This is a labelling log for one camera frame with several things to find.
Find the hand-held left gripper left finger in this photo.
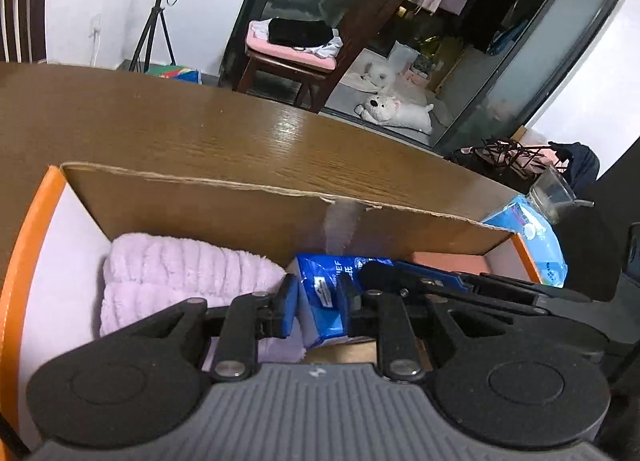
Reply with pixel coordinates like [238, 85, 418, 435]
[105, 273, 301, 383]

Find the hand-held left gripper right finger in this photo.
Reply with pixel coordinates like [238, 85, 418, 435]
[336, 272, 520, 383]

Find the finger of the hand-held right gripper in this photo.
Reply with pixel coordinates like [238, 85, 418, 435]
[359, 261, 543, 298]
[425, 288, 553, 317]

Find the blue tissue packet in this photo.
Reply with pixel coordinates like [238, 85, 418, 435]
[294, 253, 401, 348]

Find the lilac towel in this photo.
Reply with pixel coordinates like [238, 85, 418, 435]
[99, 233, 306, 367]

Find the orange cardboard box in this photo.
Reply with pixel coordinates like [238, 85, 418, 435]
[0, 162, 543, 452]

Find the blue wet wipes pack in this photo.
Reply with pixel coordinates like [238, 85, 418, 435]
[482, 194, 569, 289]

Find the black tower case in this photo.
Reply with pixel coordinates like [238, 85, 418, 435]
[560, 156, 640, 303]

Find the clear glass cup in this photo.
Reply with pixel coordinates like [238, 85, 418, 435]
[529, 164, 596, 226]

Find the dark blue garment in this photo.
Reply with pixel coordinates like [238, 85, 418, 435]
[550, 141, 600, 192]

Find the large white plush dog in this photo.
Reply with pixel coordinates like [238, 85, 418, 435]
[355, 93, 435, 136]

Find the small white fluffy dog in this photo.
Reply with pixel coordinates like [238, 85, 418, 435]
[362, 61, 401, 92]

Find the sliding glass door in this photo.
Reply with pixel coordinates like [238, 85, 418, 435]
[218, 0, 626, 156]

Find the white cloth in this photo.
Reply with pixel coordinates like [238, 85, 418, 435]
[300, 36, 345, 62]

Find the pink seat cushion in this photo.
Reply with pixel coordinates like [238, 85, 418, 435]
[245, 21, 338, 74]

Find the colourful woven bag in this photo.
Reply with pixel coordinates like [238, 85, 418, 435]
[145, 63, 203, 86]

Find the dark wooden chair with cushion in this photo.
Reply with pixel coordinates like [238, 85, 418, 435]
[235, 0, 414, 114]

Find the black folded garment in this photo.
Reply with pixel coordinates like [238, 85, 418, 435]
[268, 17, 335, 49]

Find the black tripod stand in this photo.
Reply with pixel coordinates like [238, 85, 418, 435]
[129, 0, 194, 74]

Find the dark wooden slatted chair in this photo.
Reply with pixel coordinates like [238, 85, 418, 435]
[0, 0, 51, 64]

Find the black wire rack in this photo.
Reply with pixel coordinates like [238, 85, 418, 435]
[445, 138, 561, 192]

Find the white wall plug cable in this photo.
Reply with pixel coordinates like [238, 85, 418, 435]
[87, 13, 104, 66]

